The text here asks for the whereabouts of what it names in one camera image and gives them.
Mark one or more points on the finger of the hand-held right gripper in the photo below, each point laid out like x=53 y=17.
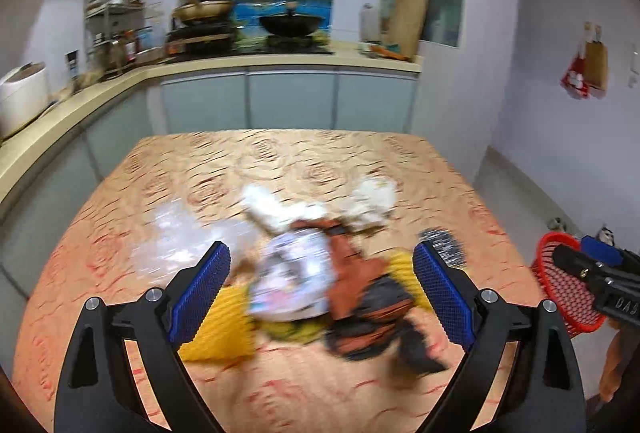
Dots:
x=575 y=263
x=600 y=249

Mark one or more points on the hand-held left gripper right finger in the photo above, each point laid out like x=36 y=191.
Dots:
x=440 y=293

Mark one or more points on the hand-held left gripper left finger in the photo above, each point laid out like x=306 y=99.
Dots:
x=200 y=293

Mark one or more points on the red mesh basket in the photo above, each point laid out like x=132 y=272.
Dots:
x=560 y=308

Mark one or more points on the steel wool scourer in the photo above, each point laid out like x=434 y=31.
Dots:
x=445 y=245

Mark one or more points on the cat print plastic packet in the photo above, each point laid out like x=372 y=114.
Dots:
x=295 y=278

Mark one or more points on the person's right hand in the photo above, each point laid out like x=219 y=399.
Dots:
x=612 y=363

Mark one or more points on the yellow ribbed sponge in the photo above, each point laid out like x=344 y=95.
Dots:
x=402 y=273
x=220 y=328

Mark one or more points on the clear plastic bag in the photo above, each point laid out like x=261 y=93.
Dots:
x=175 y=238

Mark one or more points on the orange brown cloth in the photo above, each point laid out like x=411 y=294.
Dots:
x=375 y=318

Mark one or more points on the white crumpled tissue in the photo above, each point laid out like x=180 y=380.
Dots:
x=372 y=200
x=270 y=208

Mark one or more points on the rose pattern tablecloth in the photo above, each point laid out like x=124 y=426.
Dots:
x=300 y=163

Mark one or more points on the red hanging bag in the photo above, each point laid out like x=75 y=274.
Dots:
x=575 y=80

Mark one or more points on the grey kitchen counter cabinets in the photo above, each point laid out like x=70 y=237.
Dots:
x=290 y=98

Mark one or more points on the orange kitchen tool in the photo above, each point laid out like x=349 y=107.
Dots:
x=390 y=52

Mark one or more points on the black induction cooker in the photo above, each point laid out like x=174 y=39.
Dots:
x=200 y=38

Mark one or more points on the black and white carton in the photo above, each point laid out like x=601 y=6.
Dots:
x=73 y=65

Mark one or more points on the black gas hob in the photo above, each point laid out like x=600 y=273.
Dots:
x=295 y=49

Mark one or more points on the white rice cooker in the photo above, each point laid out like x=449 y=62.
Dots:
x=22 y=98

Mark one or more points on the wooden cutting board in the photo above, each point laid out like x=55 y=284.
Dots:
x=410 y=18

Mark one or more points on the black wok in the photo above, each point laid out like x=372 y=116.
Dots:
x=289 y=24

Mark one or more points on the brass frying pan with lid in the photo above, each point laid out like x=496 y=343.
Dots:
x=202 y=9

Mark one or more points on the metal spice rack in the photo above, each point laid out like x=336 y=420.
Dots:
x=107 y=8

